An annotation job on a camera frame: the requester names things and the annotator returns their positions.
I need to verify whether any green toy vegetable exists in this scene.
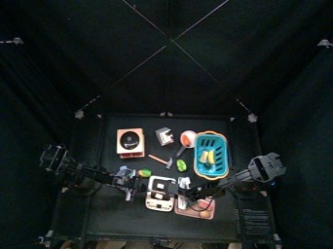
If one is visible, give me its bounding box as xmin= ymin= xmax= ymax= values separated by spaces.
xmin=176 ymin=159 xmax=189 ymax=173

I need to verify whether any pink toy plate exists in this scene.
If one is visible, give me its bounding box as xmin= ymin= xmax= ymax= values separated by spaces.
xmin=173 ymin=194 xmax=217 ymax=221

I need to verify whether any teal basket with orange rim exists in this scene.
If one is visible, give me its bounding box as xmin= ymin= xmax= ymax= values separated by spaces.
xmin=193 ymin=130 xmax=231 ymax=181

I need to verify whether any toy cleaver with black handle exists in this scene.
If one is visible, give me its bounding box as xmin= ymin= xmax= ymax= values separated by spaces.
xmin=168 ymin=176 xmax=193 ymax=196

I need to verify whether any wooden toy hammer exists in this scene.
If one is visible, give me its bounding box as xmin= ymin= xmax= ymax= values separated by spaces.
xmin=148 ymin=154 xmax=174 ymax=170

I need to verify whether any wooden toy stove red front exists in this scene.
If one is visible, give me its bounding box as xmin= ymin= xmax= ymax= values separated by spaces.
xmin=116 ymin=127 xmax=148 ymax=160

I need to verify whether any toy frying pan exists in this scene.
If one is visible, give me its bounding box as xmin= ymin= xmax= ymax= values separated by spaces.
xmin=174 ymin=129 xmax=200 ymax=159

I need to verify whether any green and yellow toy fruit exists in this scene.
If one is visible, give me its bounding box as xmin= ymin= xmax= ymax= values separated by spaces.
xmin=137 ymin=168 xmax=154 ymax=179

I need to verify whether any wooden toy knife holder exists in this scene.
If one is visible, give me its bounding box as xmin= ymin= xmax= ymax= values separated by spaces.
xmin=156 ymin=126 xmax=176 ymax=147

